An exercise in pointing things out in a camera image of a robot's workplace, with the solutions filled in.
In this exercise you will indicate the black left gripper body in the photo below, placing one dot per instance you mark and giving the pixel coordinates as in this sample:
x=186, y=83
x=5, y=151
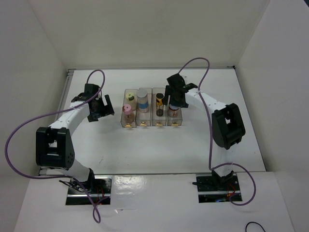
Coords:
x=101, y=110

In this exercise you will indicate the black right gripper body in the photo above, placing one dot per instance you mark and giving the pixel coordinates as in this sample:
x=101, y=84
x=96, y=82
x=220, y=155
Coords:
x=174, y=100

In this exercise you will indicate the black gold cap spice bottle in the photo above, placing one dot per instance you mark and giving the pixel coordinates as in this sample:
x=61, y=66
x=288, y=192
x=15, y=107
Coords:
x=159, y=104

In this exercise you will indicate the white cap red logo jar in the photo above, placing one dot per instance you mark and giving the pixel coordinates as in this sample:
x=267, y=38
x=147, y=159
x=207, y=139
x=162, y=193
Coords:
x=173, y=111

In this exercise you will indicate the yellow cap spice bottle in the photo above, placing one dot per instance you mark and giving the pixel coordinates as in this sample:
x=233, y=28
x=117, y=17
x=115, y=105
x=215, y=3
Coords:
x=131, y=100

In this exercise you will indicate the blue label grey cap jar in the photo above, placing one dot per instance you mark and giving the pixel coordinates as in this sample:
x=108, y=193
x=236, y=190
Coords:
x=142, y=99

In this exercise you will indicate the pink cap spice bottle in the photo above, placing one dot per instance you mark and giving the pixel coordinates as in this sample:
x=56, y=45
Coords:
x=128, y=113

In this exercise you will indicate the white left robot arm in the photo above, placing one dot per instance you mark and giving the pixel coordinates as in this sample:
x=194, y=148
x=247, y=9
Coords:
x=54, y=146

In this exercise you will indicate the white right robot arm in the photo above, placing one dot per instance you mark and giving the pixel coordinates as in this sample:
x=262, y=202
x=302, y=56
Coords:
x=227, y=128

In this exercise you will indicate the clear bin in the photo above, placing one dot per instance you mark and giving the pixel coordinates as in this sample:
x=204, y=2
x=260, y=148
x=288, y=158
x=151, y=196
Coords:
x=145, y=119
x=158, y=121
x=174, y=121
x=123, y=123

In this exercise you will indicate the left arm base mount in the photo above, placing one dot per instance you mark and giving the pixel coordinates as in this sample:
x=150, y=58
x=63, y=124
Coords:
x=100, y=194

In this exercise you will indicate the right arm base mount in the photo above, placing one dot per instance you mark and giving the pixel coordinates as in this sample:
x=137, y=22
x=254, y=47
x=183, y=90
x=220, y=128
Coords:
x=209, y=192

